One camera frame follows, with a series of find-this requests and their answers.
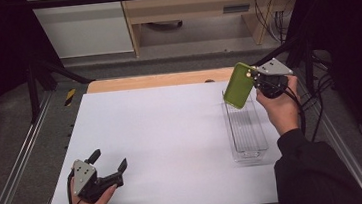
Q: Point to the white cabinet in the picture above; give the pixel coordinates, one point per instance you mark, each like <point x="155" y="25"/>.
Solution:
<point x="84" y="27"/>

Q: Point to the green phone case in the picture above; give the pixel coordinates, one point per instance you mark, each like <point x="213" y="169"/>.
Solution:
<point x="239" y="86"/>

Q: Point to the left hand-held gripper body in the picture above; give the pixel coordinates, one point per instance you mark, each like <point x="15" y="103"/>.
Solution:
<point x="84" y="178"/>

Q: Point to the clear plastic container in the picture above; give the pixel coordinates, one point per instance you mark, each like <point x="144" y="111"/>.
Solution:
<point x="247" y="132"/>

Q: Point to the wooden desk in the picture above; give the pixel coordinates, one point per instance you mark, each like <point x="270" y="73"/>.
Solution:
<point x="186" y="7"/>

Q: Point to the person's right hand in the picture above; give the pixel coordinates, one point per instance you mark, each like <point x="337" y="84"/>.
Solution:
<point x="282" y="112"/>

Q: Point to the yellow and black tape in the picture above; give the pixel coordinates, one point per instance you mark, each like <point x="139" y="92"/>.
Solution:
<point x="70" y="97"/>

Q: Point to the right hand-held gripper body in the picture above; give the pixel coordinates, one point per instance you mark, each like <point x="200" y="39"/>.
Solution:
<point x="273" y="73"/>

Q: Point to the aluminium rail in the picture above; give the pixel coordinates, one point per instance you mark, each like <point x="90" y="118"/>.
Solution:
<point x="12" y="178"/>
<point x="344" y="146"/>

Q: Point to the grey rectangular plate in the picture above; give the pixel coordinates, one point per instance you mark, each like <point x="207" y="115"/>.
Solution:
<point x="236" y="8"/>

